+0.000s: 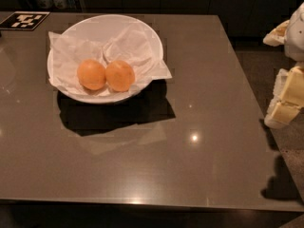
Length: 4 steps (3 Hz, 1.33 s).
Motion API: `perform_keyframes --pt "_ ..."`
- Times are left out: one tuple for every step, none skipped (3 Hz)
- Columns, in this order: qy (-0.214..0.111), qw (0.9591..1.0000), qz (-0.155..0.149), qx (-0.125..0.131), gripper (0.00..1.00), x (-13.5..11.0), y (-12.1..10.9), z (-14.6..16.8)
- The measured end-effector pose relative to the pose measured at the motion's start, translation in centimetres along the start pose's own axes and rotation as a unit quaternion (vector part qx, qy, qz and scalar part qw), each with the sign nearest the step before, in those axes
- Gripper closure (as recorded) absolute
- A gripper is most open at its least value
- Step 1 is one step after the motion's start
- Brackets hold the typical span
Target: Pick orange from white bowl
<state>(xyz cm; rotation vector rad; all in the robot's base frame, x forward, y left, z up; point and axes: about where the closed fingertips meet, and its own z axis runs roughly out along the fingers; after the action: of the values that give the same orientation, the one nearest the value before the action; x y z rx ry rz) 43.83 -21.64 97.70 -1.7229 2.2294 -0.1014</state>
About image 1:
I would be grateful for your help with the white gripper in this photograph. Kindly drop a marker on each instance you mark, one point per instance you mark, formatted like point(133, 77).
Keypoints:
point(295, 35)

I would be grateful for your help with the orange fruit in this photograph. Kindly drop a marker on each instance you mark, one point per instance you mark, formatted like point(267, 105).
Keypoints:
point(120, 75)
point(91, 74)

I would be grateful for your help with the white crumpled paper liner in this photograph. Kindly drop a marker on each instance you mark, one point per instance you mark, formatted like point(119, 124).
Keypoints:
point(76, 53)

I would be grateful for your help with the black white fiducial marker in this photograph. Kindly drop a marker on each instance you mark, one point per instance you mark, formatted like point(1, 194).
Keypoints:
point(24, 20)

